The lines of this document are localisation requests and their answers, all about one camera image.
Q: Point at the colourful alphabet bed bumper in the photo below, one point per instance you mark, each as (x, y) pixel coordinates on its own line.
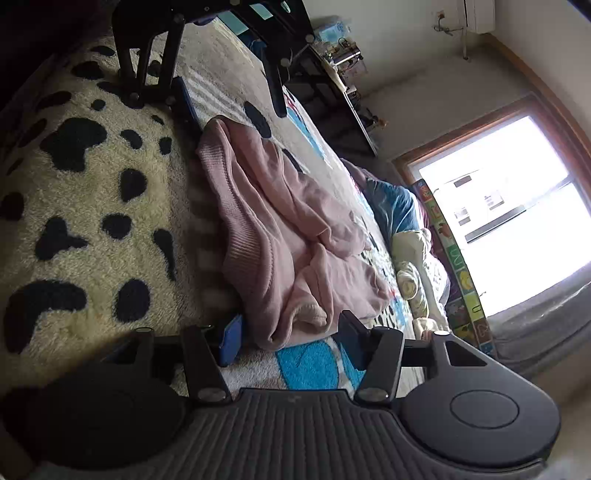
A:
(464, 309)

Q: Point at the rolled cream baby garment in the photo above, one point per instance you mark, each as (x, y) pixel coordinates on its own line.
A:
(412, 290)

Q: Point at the blue packet on desk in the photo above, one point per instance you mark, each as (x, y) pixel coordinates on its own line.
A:
(330, 29)

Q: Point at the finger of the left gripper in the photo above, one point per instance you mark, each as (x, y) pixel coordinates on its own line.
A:
(133, 47)
(271, 66)

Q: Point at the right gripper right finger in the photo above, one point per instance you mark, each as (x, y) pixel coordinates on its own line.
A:
(380, 352)

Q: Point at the pink sweatshirt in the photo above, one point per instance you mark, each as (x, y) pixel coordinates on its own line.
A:
(294, 251)

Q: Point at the Mickey Mouse bed blanket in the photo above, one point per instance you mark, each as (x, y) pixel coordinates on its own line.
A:
(108, 223)

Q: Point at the cream floral duvet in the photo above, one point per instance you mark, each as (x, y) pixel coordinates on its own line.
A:
(415, 247)

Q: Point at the blue pillow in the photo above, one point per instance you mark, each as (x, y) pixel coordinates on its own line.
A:
(395, 207)

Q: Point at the wall air conditioner unit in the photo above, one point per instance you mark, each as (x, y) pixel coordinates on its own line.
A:
(479, 16)

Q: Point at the dark side desk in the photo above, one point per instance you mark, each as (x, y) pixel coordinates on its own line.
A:
(313, 83)

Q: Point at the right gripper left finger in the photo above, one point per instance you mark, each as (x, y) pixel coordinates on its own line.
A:
(205, 351)

